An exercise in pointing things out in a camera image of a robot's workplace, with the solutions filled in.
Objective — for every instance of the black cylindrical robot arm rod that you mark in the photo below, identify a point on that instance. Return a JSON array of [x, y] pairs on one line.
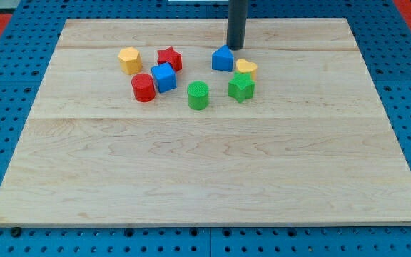
[[237, 15]]

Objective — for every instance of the yellow hexagon block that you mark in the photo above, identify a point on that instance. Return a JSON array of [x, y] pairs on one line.
[[130, 60]]

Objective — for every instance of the green cylinder block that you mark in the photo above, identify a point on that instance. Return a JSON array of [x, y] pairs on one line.
[[198, 95]]

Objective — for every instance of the green star block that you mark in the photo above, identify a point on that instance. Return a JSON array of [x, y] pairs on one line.
[[241, 87]]

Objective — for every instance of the blue cube block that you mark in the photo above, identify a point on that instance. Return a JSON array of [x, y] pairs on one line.
[[164, 77]]

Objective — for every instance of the blue triangle block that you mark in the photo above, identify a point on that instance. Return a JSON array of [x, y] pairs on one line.
[[222, 59]]

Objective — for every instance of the yellow heart block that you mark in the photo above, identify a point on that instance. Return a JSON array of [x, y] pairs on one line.
[[244, 66]]

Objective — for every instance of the red cylinder block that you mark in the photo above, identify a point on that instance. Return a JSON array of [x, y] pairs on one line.
[[143, 87]]

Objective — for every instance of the red star block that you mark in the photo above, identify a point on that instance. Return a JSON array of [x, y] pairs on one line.
[[171, 56]]

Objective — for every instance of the light wooden board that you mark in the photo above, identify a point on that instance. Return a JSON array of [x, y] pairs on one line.
[[313, 147]]

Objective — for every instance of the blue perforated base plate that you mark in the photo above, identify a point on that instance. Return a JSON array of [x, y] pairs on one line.
[[26, 46]]

